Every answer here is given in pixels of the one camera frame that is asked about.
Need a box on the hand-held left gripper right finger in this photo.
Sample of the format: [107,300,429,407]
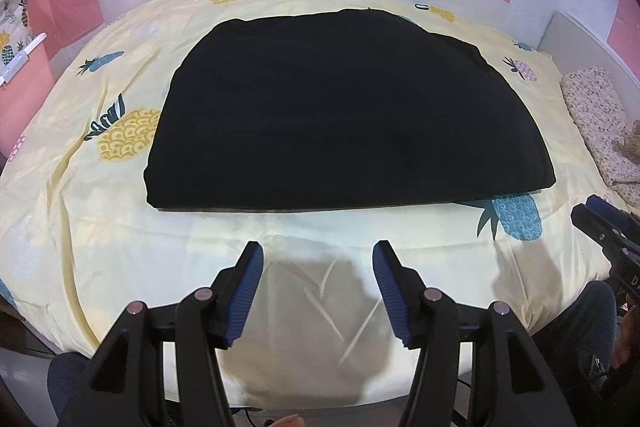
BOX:
[372,239,577,427]

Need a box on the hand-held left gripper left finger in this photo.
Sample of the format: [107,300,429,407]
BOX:
[60,241,265,427]

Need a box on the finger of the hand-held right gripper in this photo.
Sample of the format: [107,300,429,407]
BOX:
[570,203,626,253]
[585,194,640,235]

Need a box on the black garment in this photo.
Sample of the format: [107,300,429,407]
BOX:
[143,7,557,212]

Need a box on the person's blue jeans leg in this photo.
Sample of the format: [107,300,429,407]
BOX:
[46,351,103,427]
[529,281,623,410]

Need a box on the floral patterned cushion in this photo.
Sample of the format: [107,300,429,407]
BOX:
[560,64,640,204]

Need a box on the yellow pineapple print bed sheet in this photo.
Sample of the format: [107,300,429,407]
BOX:
[0,0,622,408]

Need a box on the grey panel board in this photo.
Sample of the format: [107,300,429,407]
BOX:
[537,11,640,88]

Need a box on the white plastic bar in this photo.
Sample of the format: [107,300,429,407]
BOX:
[0,33,47,88]

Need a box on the pineapple print curtain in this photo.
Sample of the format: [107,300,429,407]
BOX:
[0,0,43,80]

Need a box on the black cable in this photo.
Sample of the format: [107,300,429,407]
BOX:
[234,404,267,427]

